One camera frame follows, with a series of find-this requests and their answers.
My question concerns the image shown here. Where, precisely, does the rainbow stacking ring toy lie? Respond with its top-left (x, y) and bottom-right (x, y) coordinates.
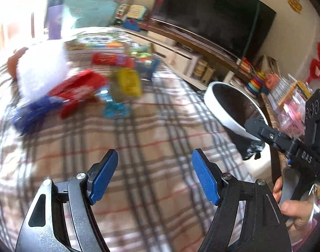
top-left (245, 72), bottom-right (265, 95)

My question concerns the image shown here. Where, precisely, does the figure wall sticker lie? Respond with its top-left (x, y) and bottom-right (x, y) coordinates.
top-left (288, 0), bottom-right (302, 12)

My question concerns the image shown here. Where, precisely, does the stack of yellow containers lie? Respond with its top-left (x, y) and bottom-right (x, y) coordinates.
top-left (195, 60), bottom-right (208, 75)

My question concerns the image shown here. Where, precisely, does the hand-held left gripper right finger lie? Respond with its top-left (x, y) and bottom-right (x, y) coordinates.
top-left (191, 148), bottom-right (292, 252)

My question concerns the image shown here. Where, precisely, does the red packet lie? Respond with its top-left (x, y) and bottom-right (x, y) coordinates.
top-left (92, 52), bottom-right (134, 67)

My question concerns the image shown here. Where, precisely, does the teal cloth covered furniture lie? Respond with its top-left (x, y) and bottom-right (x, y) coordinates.
top-left (62, 0), bottom-right (118, 29)

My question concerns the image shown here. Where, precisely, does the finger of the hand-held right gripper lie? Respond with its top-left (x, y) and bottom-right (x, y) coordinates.
top-left (244, 118), bottom-right (298, 158)

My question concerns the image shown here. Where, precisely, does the clear plastic drawer organizer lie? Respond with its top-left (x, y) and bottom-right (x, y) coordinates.
top-left (268, 75), bottom-right (315, 137)

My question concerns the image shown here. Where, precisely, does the yellow snack bag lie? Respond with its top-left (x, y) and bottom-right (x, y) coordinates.
top-left (115, 68), bottom-right (142, 100)

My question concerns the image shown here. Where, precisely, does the white wheel toy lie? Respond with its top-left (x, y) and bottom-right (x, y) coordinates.
top-left (115, 4), bottom-right (130, 23)

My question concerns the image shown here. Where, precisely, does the blue toothbrush package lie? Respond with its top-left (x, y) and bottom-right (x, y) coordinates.
top-left (97, 88), bottom-right (130, 118)

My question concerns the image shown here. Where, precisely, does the orange toy cash register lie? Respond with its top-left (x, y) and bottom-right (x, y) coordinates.
top-left (240, 58), bottom-right (252, 72)

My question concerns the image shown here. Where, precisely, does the blue toy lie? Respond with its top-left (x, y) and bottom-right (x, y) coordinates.
top-left (122, 20), bottom-right (141, 30)

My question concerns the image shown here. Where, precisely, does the beige paper bag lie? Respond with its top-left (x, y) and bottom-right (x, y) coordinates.
top-left (257, 55), bottom-right (278, 76)

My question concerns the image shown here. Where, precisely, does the black bin liner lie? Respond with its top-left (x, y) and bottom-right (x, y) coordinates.
top-left (212, 84), bottom-right (267, 161)

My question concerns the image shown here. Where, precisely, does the white foam fruit net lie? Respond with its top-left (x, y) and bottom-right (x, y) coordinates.
top-left (16, 43), bottom-right (68, 97)

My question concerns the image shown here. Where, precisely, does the white rimmed trash bin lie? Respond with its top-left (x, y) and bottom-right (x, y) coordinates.
top-left (204, 81), bottom-right (272, 189)

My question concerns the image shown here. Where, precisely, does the colourful picture book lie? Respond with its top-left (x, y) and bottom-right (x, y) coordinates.
top-left (64, 33), bottom-right (126, 58)

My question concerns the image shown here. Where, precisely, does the black flat screen television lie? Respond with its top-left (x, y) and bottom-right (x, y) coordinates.
top-left (153, 0), bottom-right (277, 61)

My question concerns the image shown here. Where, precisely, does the person's right hand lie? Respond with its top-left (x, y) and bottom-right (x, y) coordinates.
top-left (273, 176), bottom-right (320, 245)

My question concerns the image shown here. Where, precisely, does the white television cabinet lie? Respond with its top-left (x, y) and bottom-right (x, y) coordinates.
top-left (110, 18), bottom-right (255, 90)

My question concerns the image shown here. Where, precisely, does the crumpled blue wrapper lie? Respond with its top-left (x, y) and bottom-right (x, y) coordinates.
top-left (12, 96), bottom-right (63, 134)

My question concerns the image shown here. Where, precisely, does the purple water bottle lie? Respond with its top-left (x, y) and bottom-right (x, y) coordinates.
top-left (45, 0), bottom-right (64, 40)

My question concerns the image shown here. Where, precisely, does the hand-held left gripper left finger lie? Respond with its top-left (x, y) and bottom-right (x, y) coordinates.
top-left (15, 149), bottom-right (119, 252)

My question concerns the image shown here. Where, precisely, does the yellow green toy phone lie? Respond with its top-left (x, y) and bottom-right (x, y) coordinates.
top-left (127, 5), bottom-right (147, 21)

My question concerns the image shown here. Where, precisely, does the green shiny wrapper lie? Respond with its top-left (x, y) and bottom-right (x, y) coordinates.
top-left (126, 46), bottom-right (152, 58)

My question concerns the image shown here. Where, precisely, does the blue carton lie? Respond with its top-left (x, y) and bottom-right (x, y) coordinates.
top-left (135, 58), bottom-right (160, 80)

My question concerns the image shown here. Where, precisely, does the red snack bag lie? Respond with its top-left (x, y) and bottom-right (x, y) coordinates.
top-left (48, 70), bottom-right (108, 118)

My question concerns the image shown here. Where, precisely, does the brownish apple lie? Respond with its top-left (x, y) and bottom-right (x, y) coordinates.
top-left (7, 47), bottom-right (29, 80)

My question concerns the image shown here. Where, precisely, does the orange plastic toy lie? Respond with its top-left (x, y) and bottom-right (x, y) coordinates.
top-left (264, 73), bottom-right (280, 92)

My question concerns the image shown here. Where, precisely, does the green cord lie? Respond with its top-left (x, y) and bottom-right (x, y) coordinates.
top-left (236, 1), bottom-right (260, 74)

